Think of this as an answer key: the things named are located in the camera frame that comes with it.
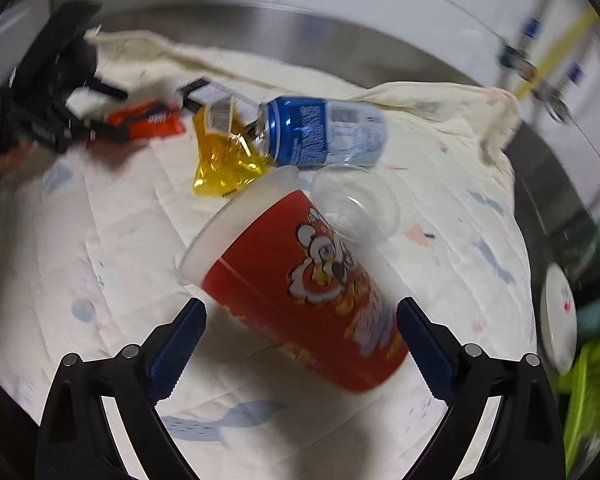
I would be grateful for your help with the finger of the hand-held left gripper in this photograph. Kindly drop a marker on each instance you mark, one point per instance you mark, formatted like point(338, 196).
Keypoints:
point(105, 133)
point(110, 90)

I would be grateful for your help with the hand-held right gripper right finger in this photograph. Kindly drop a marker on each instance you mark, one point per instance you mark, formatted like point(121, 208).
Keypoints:
point(430, 355)

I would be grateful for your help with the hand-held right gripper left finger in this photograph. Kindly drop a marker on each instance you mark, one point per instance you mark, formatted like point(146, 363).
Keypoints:
point(177, 350)

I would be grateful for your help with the orange snack wrapper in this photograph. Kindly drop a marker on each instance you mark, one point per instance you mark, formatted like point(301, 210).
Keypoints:
point(150, 120)

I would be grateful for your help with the printed red plastic cup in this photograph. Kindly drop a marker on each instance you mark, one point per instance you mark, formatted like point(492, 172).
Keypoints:
point(290, 310)

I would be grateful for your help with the black white wrapper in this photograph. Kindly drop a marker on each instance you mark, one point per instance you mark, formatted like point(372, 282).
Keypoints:
point(200, 90)

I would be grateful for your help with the cream quilted cloth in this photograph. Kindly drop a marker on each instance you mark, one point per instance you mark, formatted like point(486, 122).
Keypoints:
point(105, 260)

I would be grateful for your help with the yellow plastic wrapper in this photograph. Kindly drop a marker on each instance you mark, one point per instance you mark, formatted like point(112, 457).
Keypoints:
point(220, 170)

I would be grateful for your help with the white plate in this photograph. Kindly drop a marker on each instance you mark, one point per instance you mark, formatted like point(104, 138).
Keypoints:
point(555, 320)

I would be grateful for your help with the clear plastic cup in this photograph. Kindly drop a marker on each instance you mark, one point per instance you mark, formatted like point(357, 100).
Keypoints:
point(375, 210)

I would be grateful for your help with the green plastic dish rack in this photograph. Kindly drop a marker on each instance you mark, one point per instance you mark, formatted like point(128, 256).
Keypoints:
point(585, 410)

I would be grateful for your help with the blue drink can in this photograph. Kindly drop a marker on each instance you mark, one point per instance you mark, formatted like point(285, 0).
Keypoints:
point(320, 125)

